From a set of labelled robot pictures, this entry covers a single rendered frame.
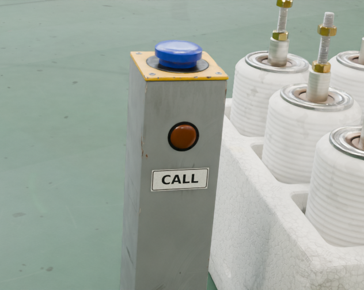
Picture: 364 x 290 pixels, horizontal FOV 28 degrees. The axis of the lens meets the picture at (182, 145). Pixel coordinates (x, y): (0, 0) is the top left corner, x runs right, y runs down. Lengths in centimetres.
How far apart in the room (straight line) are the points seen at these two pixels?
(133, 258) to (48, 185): 44
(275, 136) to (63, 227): 36
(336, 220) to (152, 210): 16
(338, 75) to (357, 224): 28
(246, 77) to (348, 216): 26
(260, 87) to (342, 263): 28
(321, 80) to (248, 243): 18
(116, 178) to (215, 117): 52
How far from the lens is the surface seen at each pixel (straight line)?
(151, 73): 58
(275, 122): 74
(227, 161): 80
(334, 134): 66
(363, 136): 65
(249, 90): 83
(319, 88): 75
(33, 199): 105
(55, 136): 125
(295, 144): 73
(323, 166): 64
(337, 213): 64
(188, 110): 59
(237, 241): 78
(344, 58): 91
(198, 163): 62
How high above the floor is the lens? 50
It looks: 24 degrees down
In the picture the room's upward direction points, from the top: 4 degrees clockwise
